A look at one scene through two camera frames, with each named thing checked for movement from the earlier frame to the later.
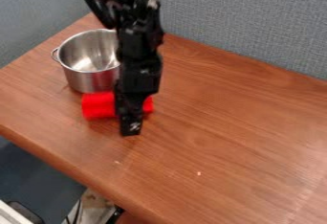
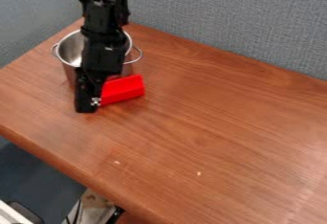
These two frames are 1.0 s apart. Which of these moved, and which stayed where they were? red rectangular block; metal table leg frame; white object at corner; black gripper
Moved: black gripper; red rectangular block
Stayed: metal table leg frame; white object at corner
